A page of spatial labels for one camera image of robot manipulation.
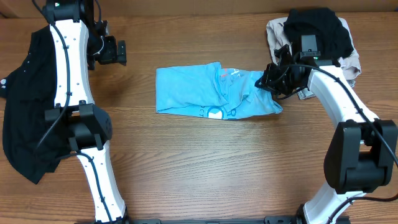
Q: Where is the light blue t-shirt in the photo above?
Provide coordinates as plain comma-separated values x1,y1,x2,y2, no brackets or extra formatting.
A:
155,62,282,120

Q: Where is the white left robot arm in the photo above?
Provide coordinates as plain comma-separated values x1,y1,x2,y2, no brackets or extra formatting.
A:
39,0,130,223

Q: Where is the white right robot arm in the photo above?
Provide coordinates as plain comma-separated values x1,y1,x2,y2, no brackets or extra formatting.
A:
254,57,397,223

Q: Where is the grey denim folded garment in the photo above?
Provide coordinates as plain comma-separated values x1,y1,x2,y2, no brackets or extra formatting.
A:
297,80,356,100

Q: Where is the beige folded garment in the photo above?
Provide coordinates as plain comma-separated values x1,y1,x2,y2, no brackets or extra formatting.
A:
266,17,362,80

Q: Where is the black folded garment on pile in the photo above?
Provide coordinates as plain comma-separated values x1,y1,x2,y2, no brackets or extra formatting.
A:
284,7,354,59

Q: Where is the black shirt on left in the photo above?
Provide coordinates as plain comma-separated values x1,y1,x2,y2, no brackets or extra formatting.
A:
1,26,70,184

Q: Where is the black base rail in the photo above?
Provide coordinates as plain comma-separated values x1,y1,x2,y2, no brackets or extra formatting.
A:
129,216,296,224

